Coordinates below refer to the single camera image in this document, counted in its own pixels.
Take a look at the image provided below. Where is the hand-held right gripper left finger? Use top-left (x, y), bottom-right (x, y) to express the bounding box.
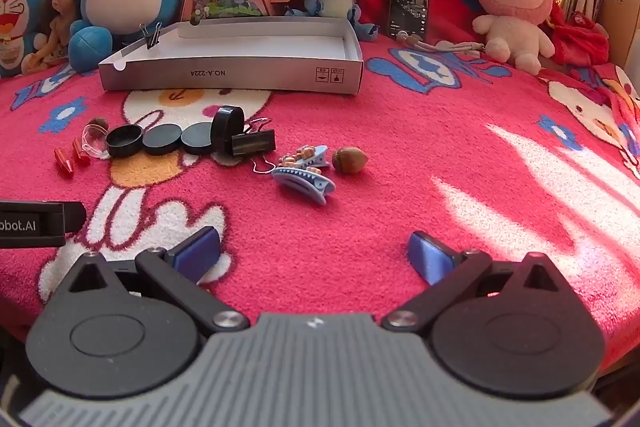
top-left (67, 226), bottom-right (251, 334)

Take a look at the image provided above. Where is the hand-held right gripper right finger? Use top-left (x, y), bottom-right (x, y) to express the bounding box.
top-left (406, 231), bottom-right (571, 334)

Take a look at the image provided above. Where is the clear plastic ring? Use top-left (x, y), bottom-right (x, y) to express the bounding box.
top-left (81, 125), bottom-right (112, 160)

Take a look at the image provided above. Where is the large black binder clip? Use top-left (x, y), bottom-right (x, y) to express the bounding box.
top-left (229, 117), bottom-right (278, 175)

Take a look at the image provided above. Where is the brown hazelnut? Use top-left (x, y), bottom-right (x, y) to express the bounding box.
top-left (332, 146), bottom-right (369, 175)

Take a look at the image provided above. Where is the black round lid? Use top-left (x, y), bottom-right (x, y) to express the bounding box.
top-left (105, 125), bottom-right (143, 158)
top-left (211, 105), bottom-right (246, 154)

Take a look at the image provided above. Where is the blue shark hair clip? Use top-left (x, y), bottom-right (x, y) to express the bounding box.
top-left (271, 167), bottom-right (337, 208)

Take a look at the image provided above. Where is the blue hair clip with bears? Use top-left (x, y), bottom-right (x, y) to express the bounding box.
top-left (277, 145), bottom-right (331, 168)

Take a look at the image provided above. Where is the white cardboard box tray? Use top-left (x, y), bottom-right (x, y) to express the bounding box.
top-left (98, 18), bottom-right (364, 96)

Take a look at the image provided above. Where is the black round disc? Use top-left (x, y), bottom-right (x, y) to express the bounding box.
top-left (180, 123), bottom-right (215, 154)
top-left (142, 129), bottom-right (182, 156)

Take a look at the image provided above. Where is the red printed blanket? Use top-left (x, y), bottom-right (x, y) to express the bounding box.
top-left (0, 0), bottom-right (640, 378)

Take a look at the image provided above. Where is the blue robot cat plush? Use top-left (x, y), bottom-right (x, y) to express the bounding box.
top-left (0, 0), bottom-right (47, 78)

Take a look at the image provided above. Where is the small black binder clip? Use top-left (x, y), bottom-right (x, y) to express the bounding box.
top-left (139, 22), bottom-right (164, 50)

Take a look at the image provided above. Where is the brown haired doll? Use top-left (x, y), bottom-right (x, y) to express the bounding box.
top-left (22, 0), bottom-right (88, 75)

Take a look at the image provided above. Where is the black smartphone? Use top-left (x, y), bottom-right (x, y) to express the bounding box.
top-left (388, 0), bottom-right (431, 42)

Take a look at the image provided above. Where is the red cloth bag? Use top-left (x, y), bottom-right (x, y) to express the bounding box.
top-left (547, 4), bottom-right (611, 68)

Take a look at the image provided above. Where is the brown cardboard box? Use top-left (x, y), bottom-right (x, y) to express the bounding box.
top-left (597, 0), bottom-right (640, 68)

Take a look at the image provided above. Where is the beige cord with bead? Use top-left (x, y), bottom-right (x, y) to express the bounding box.
top-left (395, 33), bottom-right (487, 58)

